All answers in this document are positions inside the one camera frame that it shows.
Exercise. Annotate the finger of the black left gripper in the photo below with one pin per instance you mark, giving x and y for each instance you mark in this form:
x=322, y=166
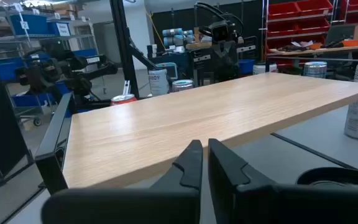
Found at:
x=207, y=68
x=244, y=53

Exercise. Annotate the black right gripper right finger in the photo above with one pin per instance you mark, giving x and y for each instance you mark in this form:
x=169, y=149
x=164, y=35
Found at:
x=259, y=205

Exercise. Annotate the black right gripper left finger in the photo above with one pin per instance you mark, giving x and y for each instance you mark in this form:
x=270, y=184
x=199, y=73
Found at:
x=166, y=202

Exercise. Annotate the blue silver Red Bull can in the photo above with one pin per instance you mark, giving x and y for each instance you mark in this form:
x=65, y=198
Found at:
x=182, y=84
x=315, y=70

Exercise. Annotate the red soda can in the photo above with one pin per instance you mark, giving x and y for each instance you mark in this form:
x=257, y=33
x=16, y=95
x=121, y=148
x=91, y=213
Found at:
x=123, y=99

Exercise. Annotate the black background robot arm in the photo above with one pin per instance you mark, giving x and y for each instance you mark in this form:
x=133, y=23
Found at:
x=57, y=73

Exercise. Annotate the wooden shelf with black legs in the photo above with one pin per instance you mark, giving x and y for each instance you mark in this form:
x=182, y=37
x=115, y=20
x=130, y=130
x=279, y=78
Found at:
x=197, y=118

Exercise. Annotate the blue storage bin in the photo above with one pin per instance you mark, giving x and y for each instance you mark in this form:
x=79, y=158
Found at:
x=30, y=24
x=246, y=66
x=58, y=28
x=9, y=70

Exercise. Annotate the stack of grey rolls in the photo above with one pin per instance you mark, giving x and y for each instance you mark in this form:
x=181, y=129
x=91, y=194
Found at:
x=174, y=35

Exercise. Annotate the black backdrop curtain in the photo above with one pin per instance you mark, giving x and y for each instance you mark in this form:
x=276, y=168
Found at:
x=182, y=18

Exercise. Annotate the red storage bin rack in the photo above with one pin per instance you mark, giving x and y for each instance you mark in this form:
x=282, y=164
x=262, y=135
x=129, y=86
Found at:
x=291, y=18

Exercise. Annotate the wooden workbench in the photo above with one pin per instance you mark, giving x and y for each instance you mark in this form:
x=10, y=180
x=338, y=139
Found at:
x=322, y=49

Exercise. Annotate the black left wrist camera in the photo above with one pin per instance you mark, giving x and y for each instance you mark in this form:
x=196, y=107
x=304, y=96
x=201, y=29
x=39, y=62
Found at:
x=221, y=31

